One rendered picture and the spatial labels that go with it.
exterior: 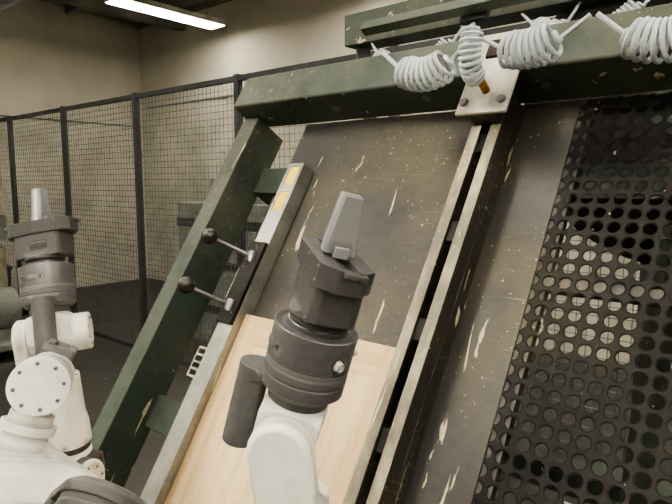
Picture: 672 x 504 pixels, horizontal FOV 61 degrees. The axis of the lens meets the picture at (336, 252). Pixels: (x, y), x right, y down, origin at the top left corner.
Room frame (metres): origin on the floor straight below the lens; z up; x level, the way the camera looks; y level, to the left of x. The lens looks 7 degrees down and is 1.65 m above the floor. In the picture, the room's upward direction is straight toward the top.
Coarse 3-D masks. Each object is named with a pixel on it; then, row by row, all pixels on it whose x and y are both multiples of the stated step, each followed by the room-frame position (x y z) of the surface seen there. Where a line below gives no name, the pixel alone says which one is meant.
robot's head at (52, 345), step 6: (48, 342) 0.68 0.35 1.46; (54, 342) 0.70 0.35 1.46; (60, 342) 0.74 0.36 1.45; (48, 348) 0.67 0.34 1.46; (54, 348) 0.67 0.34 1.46; (60, 348) 0.68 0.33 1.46; (66, 348) 0.74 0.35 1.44; (72, 348) 0.72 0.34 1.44; (60, 354) 0.67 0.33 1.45; (66, 354) 0.68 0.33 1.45; (72, 354) 0.68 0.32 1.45; (72, 360) 0.75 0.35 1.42
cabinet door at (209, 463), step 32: (256, 320) 1.22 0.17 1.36; (256, 352) 1.17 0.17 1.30; (384, 352) 0.99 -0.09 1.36; (224, 384) 1.17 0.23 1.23; (352, 384) 0.99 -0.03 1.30; (224, 416) 1.12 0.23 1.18; (352, 416) 0.96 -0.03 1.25; (192, 448) 1.12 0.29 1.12; (224, 448) 1.07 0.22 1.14; (320, 448) 0.96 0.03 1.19; (352, 448) 0.92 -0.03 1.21; (192, 480) 1.07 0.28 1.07; (224, 480) 1.03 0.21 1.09
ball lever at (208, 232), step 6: (210, 228) 1.27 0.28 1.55; (204, 234) 1.25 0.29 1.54; (210, 234) 1.25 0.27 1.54; (216, 234) 1.26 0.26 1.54; (204, 240) 1.26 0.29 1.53; (210, 240) 1.25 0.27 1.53; (216, 240) 1.27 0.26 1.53; (222, 240) 1.28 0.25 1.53; (228, 246) 1.28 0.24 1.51; (234, 246) 1.28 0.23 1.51; (240, 252) 1.28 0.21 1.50; (246, 252) 1.29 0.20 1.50; (252, 252) 1.29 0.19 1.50; (246, 258) 1.28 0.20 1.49; (252, 258) 1.28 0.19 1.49
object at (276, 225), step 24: (288, 168) 1.41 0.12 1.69; (288, 216) 1.35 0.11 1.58; (264, 240) 1.32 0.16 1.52; (264, 264) 1.29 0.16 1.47; (240, 312) 1.24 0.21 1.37; (216, 336) 1.23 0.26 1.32; (216, 360) 1.19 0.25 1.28; (192, 384) 1.19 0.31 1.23; (192, 408) 1.15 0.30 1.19; (192, 432) 1.13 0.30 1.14; (168, 456) 1.11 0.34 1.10; (168, 480) 1.09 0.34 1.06
